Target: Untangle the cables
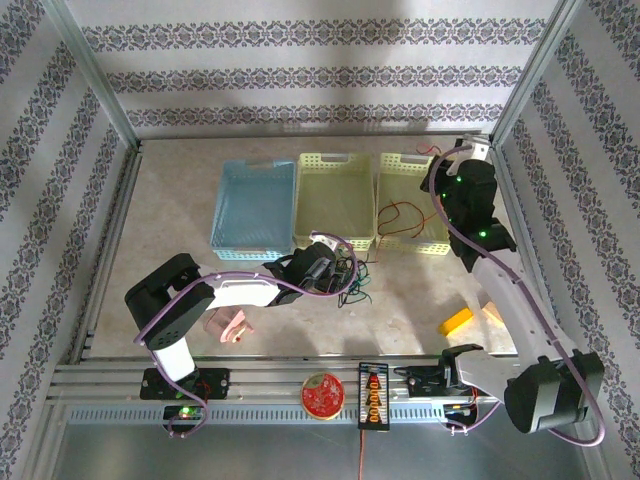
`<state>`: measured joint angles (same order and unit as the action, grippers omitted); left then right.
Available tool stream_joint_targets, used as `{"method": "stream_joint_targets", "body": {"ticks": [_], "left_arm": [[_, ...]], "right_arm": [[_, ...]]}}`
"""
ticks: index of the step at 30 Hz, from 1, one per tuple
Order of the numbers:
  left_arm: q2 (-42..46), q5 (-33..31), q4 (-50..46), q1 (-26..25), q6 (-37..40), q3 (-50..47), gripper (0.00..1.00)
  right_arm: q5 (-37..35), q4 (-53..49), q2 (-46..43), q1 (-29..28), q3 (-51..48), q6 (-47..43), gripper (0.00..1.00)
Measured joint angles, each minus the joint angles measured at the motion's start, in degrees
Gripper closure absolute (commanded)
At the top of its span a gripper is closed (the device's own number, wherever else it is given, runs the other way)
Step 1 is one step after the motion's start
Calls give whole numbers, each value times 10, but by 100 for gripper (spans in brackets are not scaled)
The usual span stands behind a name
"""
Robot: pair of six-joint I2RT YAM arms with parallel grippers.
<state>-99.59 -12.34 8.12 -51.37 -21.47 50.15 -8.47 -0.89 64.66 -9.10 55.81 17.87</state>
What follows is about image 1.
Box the grey slotted cable duct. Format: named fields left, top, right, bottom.
left=64, top=402, right=501, bottom=427

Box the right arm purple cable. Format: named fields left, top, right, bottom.
left=428, top=144, right=608, bottom=448

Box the aluminium frame rail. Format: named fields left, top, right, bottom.
left=46, top=355, right=511, bottom=407

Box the pale yellow perforated basket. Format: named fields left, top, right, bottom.
left=291, top=151, right=377, bottom=253
left=374, top=151, right=452, bottom=257

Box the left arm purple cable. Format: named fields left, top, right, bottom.
left=133, top=230, right=361, bottom=440

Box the black cable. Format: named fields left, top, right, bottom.
left=333, top=249, right=377, bottom=310

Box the yellow block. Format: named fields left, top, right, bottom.
left=438, top=306, right=476, bottom=337

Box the black control pad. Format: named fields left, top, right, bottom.
left=357, top=361, right=392, bottom=433

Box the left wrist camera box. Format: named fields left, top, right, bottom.
left=309, top=229, right=341, bottom=252

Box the small board with green light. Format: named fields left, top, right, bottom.
left=161, top=403, right=208, bottom=422

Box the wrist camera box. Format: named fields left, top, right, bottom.
left=447, top=133, right=491, bottom=167
left=309, top=229, right=341, bottom=252

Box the blue perforated plastic basket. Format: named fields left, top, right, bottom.
left=209, top=158, right=298, bottom=263

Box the aluminium side rail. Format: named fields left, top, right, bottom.
left=485, top=134, right=577, bottom=361
left=68, top=139, right=147, bottom=362

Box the green cable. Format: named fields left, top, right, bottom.
left=339, top=252, right=377, bottom=307

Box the thin red wire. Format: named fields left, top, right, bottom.
left=356, top=430, right=369, bottom=480

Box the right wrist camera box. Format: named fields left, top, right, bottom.
left=447, top=133, right=491, bottom=167

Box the aluminium frame post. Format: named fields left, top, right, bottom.
left=41, top=0, right=142, bottom=151
left=488, top=0, right=587, bottom=147

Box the pink toy block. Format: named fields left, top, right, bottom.
left=204, top=308, right=256, bottom=346

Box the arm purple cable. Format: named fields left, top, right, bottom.
left=428, top=144, right=608, bottom=448
left=133, top=230, right=361, bottom=440

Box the red round tin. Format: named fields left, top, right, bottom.
left=299, top=371, right=347, bottom=422

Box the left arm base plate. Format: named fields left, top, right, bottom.
left=139, top=367, right=232, bottom=402

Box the small board with wires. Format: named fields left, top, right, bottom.
left=441, top=401, right=480, bottom=427

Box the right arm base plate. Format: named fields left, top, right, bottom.
left=394, top=364, right=499, bottom=402

